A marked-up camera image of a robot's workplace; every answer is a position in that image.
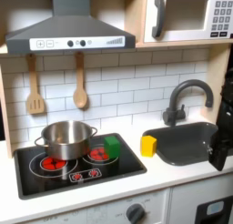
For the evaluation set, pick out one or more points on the yellow block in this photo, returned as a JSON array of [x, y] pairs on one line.
[[148, 146]]

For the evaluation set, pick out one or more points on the green block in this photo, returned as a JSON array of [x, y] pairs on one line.
[[112, 146]]

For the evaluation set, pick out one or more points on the dark grey sink basin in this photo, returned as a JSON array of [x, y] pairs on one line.
[[182, 142]]

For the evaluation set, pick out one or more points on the dark grey tap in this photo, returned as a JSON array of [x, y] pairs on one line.
[[185, 101]]

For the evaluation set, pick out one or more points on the black dishwasher panel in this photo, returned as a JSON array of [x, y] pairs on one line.
[[214, 210]]

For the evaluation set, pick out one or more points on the black oven knob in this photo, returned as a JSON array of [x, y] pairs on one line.
[[135, 213]]

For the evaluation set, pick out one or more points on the white toy microwave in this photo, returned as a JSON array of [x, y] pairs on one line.
[[188, 15]]

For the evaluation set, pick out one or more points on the black stove top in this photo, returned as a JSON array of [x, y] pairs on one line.
[[79, 167]]

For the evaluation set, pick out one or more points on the steel pot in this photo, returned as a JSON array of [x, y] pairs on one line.
[[67, 138]]

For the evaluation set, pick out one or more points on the wooden spoon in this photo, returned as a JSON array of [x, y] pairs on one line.
[[80, 88]]

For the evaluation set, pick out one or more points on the grey extractor hood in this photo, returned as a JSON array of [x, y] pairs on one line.
[[70, 30]]

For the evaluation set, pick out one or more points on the slotted wooden spatula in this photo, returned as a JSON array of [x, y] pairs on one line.
[[34, 94]]

